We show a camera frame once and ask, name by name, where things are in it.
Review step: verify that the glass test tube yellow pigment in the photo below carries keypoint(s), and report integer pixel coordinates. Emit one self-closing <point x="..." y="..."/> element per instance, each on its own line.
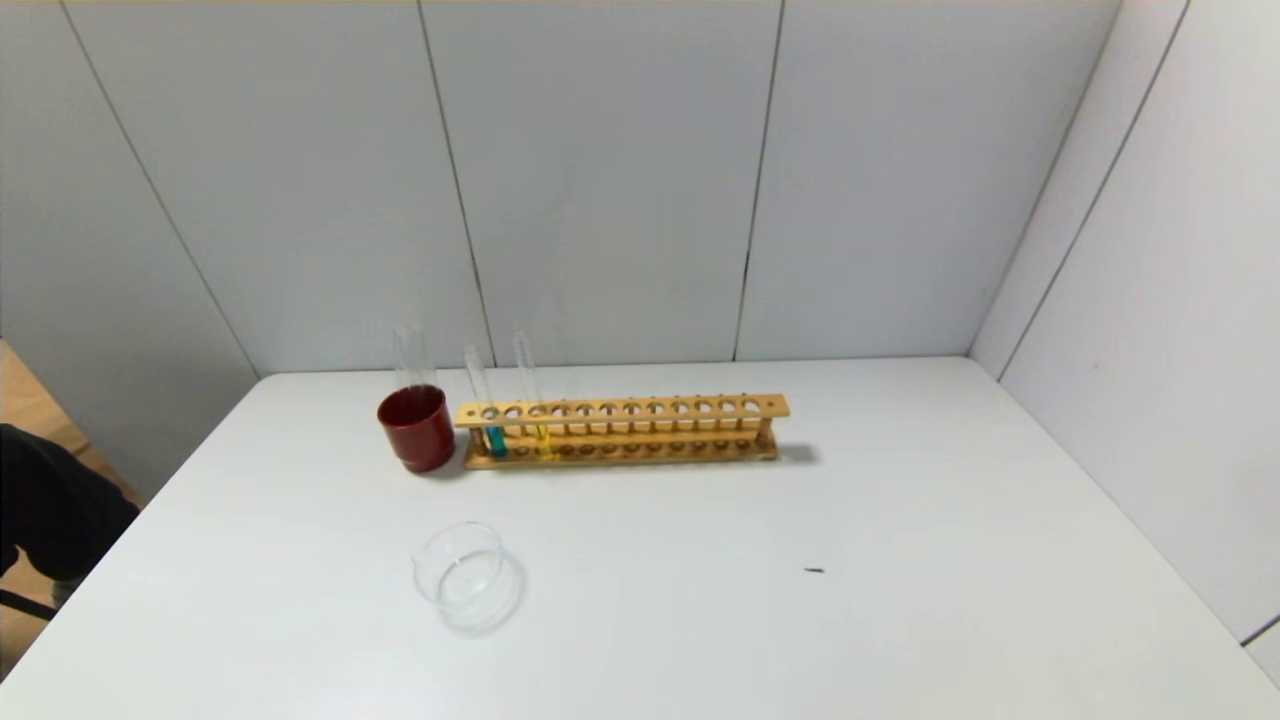
<point x="542" y="440"/>

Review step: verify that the glass test tube blue pigment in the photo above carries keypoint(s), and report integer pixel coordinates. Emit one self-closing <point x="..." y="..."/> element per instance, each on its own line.
<point x="495" y="440"/>

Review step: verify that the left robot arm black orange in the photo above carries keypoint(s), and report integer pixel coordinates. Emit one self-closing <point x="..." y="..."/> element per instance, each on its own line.
<point x="50" y="510"/>

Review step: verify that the wooden test tube rack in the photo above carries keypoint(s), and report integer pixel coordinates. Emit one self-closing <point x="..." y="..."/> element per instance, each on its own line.
<point x="620" y="408"/>

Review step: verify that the empty clear glass test tube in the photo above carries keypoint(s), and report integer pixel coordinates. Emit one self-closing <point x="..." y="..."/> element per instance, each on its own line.
<point x="412" y="360"/>

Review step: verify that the dark red cup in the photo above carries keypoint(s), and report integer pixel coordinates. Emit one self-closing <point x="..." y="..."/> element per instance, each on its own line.
<point x="420" y="435"/>

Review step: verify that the clear glass dish with spout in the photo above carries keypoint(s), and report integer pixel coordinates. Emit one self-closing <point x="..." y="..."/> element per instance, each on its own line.
<point x="470" y="590"/>

